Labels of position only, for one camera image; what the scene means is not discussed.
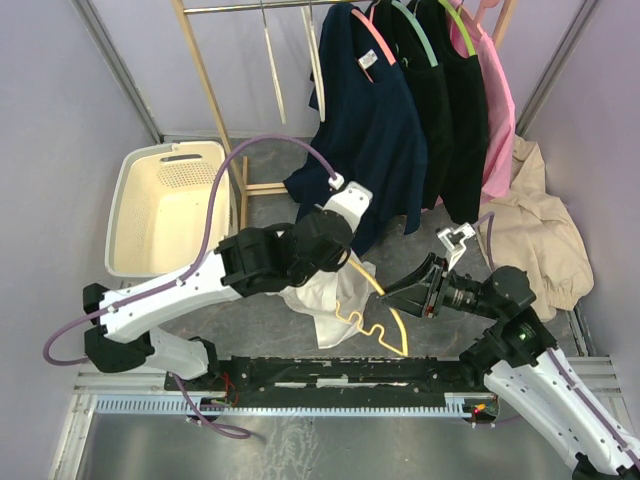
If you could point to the pink t shirt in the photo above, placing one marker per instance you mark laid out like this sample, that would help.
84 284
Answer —
501 111

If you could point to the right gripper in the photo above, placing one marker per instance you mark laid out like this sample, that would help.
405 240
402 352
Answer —
414 299

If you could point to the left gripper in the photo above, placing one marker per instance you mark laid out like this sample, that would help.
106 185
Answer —
333 265

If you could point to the black t shirt right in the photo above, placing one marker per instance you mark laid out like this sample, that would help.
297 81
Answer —
463 184

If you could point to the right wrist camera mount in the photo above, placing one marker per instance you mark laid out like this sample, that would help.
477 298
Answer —
454 241

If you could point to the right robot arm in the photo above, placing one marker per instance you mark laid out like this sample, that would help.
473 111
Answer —
519 360

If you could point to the white t shirt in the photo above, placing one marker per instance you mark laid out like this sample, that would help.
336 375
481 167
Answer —
335 301

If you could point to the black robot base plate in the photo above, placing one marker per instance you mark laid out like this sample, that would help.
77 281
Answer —
384 381

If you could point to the navy blue t shirt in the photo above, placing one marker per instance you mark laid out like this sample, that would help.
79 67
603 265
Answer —
372 133

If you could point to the white slotted cable duct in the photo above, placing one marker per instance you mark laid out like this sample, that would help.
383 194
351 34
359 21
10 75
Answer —
174 403

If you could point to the yellow hanger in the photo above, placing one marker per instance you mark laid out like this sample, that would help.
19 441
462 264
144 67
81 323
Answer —
370 280

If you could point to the lime green hanger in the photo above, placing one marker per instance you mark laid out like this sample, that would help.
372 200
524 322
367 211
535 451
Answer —
455 16

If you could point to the cream laundry basket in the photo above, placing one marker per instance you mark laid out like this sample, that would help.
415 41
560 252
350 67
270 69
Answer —
158 210

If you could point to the pink hanger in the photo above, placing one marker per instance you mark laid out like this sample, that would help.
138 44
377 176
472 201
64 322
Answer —
483 7
368 59

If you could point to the white plastic hanger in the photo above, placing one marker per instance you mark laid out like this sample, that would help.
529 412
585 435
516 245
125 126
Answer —
273 67

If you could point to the beige garment on floor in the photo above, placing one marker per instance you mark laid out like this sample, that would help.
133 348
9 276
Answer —
534 232

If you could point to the black t shirt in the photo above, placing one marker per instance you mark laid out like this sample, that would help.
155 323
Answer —
463 184
428 87

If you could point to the pink hanger far right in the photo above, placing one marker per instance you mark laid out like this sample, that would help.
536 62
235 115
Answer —
483 7

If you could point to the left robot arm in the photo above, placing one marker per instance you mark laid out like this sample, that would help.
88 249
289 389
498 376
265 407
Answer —
256 260

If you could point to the black t shirt left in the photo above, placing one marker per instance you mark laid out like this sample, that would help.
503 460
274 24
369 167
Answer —
428 87

